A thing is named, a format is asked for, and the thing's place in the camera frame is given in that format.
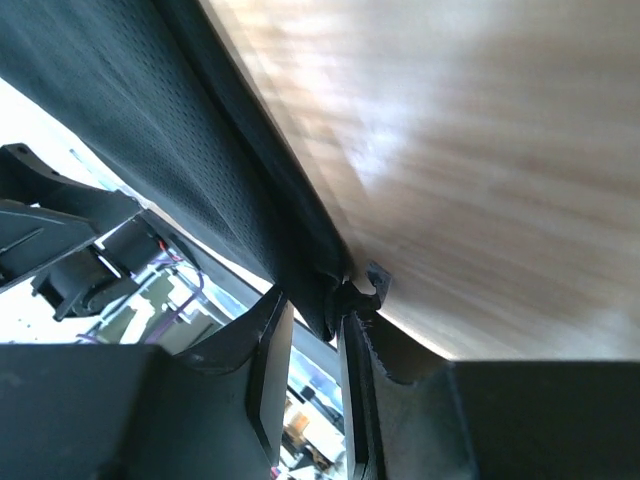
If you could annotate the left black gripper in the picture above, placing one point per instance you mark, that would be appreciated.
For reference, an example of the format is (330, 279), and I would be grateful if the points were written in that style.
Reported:
(79, 246)

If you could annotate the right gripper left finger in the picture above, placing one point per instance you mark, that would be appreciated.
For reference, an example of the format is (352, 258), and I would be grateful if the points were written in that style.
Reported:
(213, 411)

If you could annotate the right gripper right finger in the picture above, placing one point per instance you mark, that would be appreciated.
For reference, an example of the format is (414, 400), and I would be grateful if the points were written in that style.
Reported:
(412, 414)

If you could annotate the black t-shirt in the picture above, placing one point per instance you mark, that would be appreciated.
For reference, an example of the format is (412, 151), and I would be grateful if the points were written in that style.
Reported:
(150, 88)

